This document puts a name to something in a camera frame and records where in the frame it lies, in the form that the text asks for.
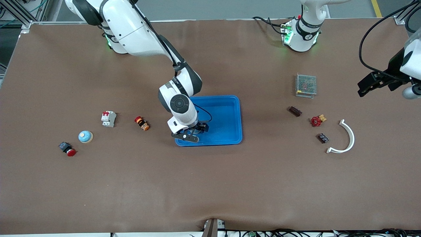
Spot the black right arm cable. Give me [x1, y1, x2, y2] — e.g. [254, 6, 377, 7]
[132, 0, 213, 125]

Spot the black cable bundle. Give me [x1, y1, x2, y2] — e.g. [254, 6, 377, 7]
[224, 228, 421, 237]

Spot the blue plastic tray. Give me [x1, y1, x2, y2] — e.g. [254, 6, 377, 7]
[174, 95, 243, 147]

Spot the black cable at arm base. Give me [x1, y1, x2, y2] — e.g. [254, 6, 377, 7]
[252, 16, 286, 35]

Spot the red mushroom push button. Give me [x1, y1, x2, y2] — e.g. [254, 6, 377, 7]
[58, 142, 77, 157]

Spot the red valve handle with brass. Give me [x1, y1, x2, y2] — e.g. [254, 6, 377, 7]
[310, 114, 327, 128]

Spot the brown table mat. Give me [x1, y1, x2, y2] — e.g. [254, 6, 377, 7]
[0, 18, 421, 235]

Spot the orange red emergency stop button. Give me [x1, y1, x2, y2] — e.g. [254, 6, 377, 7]
[134, 116, 150, 131]

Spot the white red circuit breaker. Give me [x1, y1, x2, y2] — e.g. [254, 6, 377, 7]
[101, 111, 117, 128]

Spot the white curved plastic piece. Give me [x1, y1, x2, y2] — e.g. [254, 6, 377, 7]
[326, 119, 356, 154]

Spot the aluminium frame post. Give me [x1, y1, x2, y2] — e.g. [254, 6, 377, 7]
[394, 0, 421, 25]
[0, 0, 63, 33]

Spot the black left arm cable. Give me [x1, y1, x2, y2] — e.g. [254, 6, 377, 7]
[359, 0, 421, 83]

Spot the metal mesh power supply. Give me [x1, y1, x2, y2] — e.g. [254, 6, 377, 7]
[295, 74, 317, 99]

